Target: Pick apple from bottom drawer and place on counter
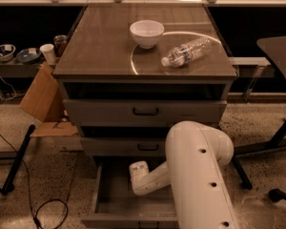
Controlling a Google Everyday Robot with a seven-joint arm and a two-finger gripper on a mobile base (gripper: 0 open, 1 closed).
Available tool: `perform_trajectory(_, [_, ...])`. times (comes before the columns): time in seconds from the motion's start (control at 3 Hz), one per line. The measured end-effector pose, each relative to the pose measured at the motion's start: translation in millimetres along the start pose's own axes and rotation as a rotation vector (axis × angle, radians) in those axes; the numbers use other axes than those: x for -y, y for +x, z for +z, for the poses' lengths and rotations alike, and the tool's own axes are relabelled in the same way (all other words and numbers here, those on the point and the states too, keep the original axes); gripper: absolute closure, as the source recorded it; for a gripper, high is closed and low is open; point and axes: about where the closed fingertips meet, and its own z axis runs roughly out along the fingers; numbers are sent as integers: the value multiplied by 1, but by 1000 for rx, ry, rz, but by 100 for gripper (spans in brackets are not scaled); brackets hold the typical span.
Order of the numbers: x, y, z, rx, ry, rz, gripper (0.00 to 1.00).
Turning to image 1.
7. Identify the white bowl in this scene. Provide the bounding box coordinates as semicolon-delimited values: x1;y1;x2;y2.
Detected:
130;20;164;49

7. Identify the black left stand leg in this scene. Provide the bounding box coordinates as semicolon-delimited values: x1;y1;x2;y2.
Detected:
1;125;35;196

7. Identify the bottom grey drawer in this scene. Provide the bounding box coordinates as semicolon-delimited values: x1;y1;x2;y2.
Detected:
82;157;179;229

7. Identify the black caster foot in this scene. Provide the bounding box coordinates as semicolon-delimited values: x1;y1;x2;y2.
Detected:
268;189;286;202

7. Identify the black floor cable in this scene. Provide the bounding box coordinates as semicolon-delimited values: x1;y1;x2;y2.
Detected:
0;117;70;229

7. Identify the glass jar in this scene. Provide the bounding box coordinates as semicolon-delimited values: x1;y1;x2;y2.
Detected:
53;35;68;56

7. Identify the middle grey drawer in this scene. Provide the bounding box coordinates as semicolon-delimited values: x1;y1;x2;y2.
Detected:
80;137;165;156

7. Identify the black right stand leg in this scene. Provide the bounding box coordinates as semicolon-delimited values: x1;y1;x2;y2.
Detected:
232;156;253;190

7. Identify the top grey drawer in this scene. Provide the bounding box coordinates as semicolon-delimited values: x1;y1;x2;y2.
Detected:
63;99;227;127

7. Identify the brown cardboard box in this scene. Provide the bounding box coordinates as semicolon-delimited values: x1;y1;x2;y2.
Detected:
20;63;77;137

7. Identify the grey drawer cabinet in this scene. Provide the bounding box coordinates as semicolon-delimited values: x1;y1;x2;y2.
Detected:
53;3;236;165

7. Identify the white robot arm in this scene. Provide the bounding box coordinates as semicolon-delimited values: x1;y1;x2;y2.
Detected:
129;121;239;229

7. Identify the grey drawer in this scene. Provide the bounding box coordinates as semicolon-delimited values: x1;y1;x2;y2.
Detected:
63;99;227;127
80;137;165;156
82;157;179;229

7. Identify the white paper cup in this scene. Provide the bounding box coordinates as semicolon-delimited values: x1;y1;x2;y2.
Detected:
40;44;56;65

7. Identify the grey bowl with items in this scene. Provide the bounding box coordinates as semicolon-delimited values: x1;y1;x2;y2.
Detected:
0;44;16;62

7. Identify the clear plastic water bottle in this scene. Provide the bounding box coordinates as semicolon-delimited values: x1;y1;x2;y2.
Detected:
161;37;213;68

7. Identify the low grey shelf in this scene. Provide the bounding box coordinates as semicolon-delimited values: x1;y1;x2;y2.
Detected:
0;59;55;78

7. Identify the blue bowl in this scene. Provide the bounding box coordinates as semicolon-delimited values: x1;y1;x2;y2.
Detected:
16;48;41;64

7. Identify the black stand leg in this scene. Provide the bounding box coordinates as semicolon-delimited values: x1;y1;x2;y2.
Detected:
232;156;253;190
1;125;35;196

